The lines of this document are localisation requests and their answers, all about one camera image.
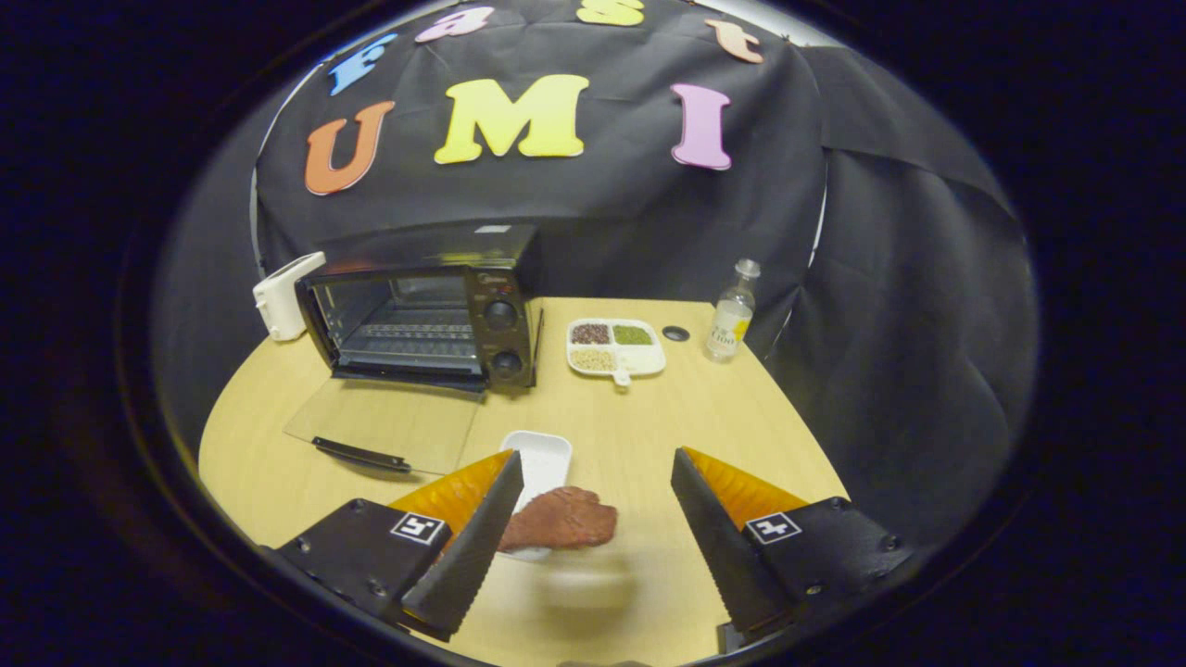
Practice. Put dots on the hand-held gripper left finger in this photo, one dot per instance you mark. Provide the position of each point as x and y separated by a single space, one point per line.
473 547

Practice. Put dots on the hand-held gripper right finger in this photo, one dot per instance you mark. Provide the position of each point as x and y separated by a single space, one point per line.
723 547

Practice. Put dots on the brown meat slice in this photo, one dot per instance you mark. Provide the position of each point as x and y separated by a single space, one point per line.
565 519

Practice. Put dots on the black toaster oven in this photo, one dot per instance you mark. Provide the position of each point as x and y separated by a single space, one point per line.
500 315

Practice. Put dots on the white bread toaster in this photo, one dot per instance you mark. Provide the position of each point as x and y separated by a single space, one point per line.
278 301

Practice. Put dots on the white rectangular plate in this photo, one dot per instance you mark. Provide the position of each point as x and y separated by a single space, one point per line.
544 454

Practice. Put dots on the white divided dish of beans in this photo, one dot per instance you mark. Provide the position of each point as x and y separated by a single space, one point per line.
649 357

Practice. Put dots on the black bottle cap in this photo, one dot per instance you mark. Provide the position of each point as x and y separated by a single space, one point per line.
676 333

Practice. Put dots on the clear glass bottle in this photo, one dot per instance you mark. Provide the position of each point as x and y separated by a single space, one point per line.
730 324

